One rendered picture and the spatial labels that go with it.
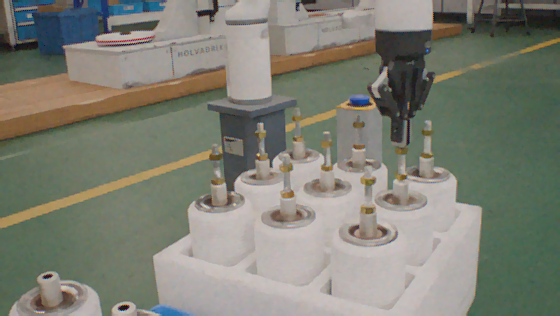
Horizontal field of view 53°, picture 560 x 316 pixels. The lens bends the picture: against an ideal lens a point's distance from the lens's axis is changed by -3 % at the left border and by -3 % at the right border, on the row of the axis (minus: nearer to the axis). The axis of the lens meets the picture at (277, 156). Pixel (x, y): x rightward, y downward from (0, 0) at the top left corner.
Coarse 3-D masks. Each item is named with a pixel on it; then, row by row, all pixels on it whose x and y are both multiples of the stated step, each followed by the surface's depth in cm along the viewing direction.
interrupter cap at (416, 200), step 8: (384, 192) 85; (392, 192) 84; (408, 192) 84; (416, 192) 84; (376, 200) 81; (384, 200) 82; (392, 200) 82; (408, 200) 82; (416, 200) 81; (424, 200) 81; (384, 208) 80; (392, 208) 79; (400, 208) 78; (408, 208) 78; (416, 208) 79
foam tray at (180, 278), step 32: (160, 256) 84; (192, 256) 89; (256, 256) 83; (448, 256) 80; (160, 288) 86; (192, 288) 82; (224, 288) 78; (256, 288) 75; (288, 288) 74; (320, 288) 74; (416, 288) 72; (448, 288) 82
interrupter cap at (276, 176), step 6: (270, 168) 97; (246, 174) 95; (252, 174) 95; (270, 174) 95; (276, 174) 95; (282, 174) 94; (246, 180) 92; (252, 180) 92; (258, 180) 92; (264, 180) 92; (270, 180) 92; (276, 180) 91; (282, 180) 92
